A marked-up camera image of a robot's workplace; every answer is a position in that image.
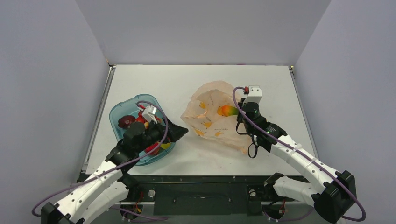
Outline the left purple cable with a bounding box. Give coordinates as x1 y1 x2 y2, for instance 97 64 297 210
31 100 169 217

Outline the red round fake fruit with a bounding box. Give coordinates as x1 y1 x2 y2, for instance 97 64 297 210
144 142 161 155

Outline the yellow fake fruit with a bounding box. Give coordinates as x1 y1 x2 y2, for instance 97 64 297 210
160 143 171 150

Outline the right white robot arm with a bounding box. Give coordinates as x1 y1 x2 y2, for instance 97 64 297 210
237 101 357 224

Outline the teal plastic bin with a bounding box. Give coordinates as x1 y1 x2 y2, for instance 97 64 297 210
109 94 175 166

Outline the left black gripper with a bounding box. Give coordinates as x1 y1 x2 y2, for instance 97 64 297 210
136 116 188 154

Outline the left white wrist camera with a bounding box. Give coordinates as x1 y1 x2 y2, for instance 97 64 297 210
141 105 158 124

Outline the red fake fruit in bin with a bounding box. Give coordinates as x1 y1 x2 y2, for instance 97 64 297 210
118 115 136 129

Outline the orange plastic bag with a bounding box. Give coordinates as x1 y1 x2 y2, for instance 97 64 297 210
181 81 251 154

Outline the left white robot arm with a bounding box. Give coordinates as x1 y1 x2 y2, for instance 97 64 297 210
40 120 188 224

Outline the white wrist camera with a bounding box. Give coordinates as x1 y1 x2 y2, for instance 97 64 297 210
244 85 262 104
141 105 158 124

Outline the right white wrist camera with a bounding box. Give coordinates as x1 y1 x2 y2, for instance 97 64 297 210
244 85 262 104

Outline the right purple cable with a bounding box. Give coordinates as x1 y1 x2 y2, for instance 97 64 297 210
232 86 367 222

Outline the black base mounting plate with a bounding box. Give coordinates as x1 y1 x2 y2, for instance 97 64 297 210
120 175 282 216

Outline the purple cable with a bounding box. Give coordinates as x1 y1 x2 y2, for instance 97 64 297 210
31 100 169 217
232 86 367 222

